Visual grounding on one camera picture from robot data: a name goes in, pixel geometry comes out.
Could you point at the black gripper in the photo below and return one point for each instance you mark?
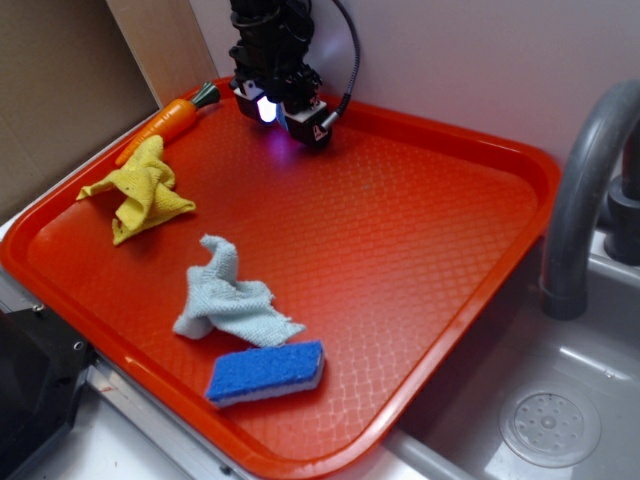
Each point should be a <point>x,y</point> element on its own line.
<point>269,67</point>

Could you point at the blue dimpled ball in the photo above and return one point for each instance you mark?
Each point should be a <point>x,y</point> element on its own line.
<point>281,117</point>

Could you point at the orange toy carrot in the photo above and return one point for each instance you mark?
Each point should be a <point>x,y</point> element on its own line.
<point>174,119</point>

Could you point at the yellow cloth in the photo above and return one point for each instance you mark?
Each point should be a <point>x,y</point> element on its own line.
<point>147,184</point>

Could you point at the red plastic tray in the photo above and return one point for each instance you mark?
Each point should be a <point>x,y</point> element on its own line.
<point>385,245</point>

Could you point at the light blue cloth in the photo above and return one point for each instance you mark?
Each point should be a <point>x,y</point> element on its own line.
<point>218,300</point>

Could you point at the brown cardboard panel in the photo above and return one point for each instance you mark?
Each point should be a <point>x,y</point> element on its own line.
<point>69,87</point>

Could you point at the blue white sponge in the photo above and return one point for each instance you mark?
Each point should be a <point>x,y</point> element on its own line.
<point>264,373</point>

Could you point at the grey toy faucet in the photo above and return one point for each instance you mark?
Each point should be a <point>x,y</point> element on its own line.
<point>581,200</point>

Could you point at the black box corner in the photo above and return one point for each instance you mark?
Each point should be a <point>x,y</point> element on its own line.
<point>44,363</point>

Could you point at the grey toy sink basin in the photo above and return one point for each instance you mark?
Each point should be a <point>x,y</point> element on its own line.
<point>451,430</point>

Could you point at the sink drain cover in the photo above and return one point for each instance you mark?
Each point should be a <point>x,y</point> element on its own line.
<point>549,425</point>

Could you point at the grey faucet handle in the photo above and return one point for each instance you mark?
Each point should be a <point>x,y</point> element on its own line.
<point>622,241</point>

